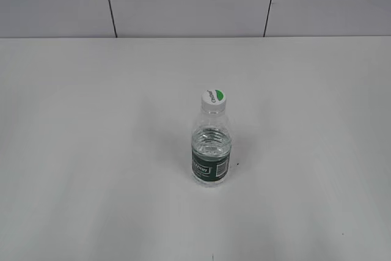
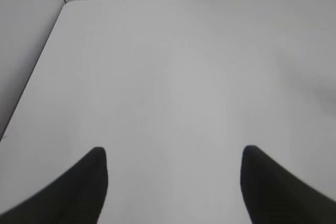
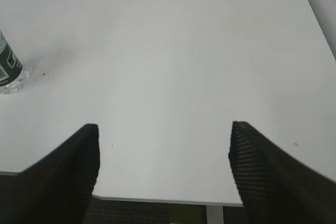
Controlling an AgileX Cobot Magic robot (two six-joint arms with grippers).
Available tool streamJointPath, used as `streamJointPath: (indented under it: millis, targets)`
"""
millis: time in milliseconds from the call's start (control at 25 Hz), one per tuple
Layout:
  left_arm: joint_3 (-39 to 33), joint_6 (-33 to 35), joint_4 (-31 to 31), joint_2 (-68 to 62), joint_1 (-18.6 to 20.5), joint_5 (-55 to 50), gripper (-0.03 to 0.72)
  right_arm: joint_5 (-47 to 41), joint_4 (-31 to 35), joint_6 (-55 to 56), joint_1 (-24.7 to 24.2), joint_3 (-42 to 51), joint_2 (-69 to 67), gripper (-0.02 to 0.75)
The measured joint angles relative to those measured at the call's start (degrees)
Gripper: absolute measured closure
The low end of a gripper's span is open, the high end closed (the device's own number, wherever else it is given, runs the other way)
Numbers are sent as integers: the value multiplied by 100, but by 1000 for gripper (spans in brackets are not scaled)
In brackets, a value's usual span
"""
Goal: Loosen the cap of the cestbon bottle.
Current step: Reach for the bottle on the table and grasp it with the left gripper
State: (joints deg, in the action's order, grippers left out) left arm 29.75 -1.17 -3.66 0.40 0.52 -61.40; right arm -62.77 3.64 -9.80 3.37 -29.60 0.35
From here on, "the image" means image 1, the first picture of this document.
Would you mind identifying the white green bottle cap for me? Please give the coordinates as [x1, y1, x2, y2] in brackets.
[201, 89, 227, 114]

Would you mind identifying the clear plastic water bottle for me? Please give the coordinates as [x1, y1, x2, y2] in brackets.
[189, 105, 232, 189]

